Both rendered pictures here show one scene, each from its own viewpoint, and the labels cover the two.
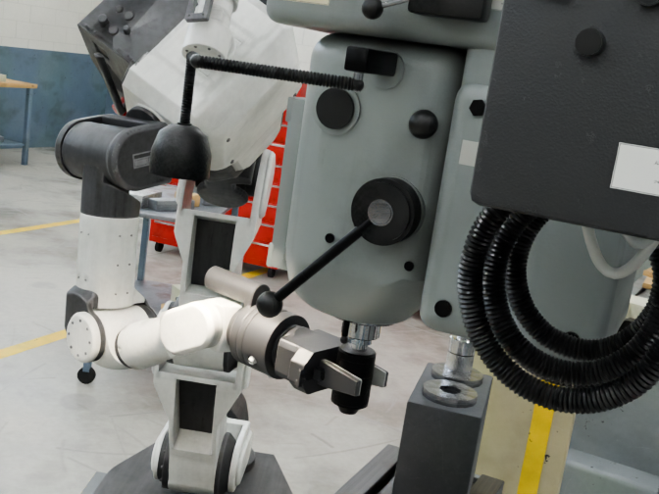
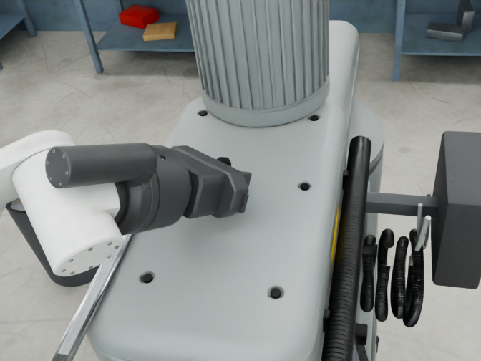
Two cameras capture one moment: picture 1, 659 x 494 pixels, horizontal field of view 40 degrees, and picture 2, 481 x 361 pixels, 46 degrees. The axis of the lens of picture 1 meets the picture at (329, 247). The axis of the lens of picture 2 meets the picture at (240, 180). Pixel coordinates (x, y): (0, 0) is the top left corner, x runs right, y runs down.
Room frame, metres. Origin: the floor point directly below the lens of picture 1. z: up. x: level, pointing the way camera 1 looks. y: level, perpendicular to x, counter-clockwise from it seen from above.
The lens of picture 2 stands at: (1.08, 0.47, 2.37)
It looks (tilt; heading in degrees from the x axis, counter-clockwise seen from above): 41 degrees down; 265
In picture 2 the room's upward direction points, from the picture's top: 8 degrees counter-clockwise
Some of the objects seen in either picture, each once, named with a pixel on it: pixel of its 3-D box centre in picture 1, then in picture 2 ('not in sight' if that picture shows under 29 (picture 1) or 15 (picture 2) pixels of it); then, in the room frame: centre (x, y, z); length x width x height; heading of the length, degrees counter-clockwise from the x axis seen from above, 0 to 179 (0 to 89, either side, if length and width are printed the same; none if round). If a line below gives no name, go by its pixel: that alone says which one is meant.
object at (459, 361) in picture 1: (460, 357); not in sight; (1.49, -0.25, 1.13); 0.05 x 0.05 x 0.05
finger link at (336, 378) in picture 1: (336, 379); not in sight; (1.03, -0.03, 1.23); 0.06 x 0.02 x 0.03; 52
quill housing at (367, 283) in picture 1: (386, 181); not in sight; (1.05, -0.06, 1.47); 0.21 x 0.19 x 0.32; 157
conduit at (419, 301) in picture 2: (582, 274); (379, 275); (0.76, -0.22, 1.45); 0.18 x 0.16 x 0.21; 67
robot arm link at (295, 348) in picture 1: (298, 353); not in sight; (1.11, 0.02, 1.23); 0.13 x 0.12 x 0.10; 142
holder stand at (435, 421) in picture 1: (443, 434); not in sight; (1.44, -0.24, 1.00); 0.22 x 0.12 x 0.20; 167
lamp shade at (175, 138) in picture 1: (181, 148); not in sight; (1.07, 0.19, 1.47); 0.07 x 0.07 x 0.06
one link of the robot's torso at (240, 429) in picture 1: (203, 451); not in sight; (1.92, 0.22, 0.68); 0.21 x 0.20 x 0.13; 178
